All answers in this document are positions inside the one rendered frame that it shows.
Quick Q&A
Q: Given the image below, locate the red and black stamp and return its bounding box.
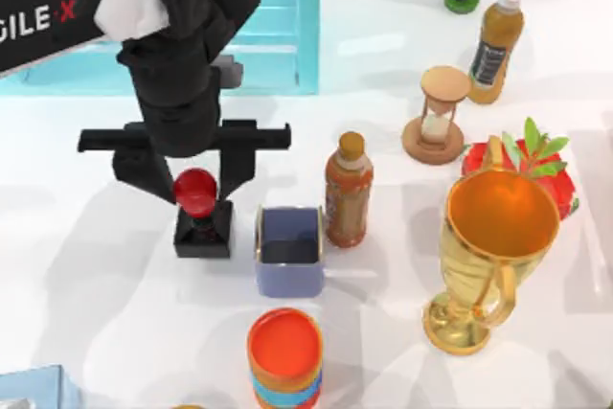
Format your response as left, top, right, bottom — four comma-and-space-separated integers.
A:
171, 167, 236, 260

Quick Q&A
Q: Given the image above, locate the grey rounded box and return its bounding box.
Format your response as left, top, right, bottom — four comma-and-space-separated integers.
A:
218, 56, 244, 90

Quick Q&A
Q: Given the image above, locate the brown bottle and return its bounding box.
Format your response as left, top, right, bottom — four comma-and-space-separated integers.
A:
324, 130, 375, 249

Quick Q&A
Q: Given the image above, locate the light blue rack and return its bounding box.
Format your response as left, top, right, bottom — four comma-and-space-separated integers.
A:
0, 0, 321, 98

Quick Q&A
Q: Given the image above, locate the purple square container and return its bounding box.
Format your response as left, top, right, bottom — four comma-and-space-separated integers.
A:
253, 204, 329, 299

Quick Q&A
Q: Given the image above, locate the wooden hourglass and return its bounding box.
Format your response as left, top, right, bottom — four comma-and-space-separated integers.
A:
400, 65, 473, 167

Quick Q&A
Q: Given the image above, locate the light blue box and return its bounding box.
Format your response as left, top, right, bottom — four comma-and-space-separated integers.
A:
0, 364, 83, 409

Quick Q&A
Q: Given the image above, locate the yellow bottle with white cap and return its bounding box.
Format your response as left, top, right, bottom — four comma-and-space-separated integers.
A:
465, 0, 526, 106

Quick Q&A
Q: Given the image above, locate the golden trophy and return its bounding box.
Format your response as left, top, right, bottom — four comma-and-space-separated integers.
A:
421, 133, 562, 357

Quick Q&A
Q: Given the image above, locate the red plant pot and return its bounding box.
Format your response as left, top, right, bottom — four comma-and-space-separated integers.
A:
461, 116, 581, 224

